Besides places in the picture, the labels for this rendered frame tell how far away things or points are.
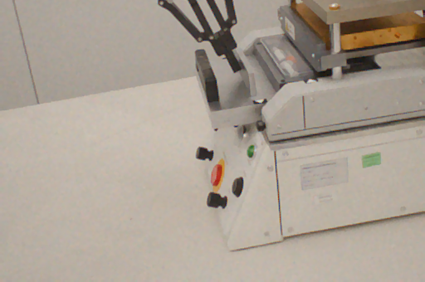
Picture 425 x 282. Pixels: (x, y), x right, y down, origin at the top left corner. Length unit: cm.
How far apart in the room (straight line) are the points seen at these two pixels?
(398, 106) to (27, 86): 185
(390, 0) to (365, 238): 37
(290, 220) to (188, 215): 20
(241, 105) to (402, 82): 24
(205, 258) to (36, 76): 167
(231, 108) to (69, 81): 167
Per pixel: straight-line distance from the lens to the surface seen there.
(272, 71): 101
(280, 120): 92
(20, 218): 121
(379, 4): 93
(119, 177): 126
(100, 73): 256
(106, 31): 250
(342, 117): 94
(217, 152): 117
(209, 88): 97
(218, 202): 105
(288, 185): 96
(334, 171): 97
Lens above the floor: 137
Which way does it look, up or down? 22 degrees down
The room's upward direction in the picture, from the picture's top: 6 degrees counter-clockwise
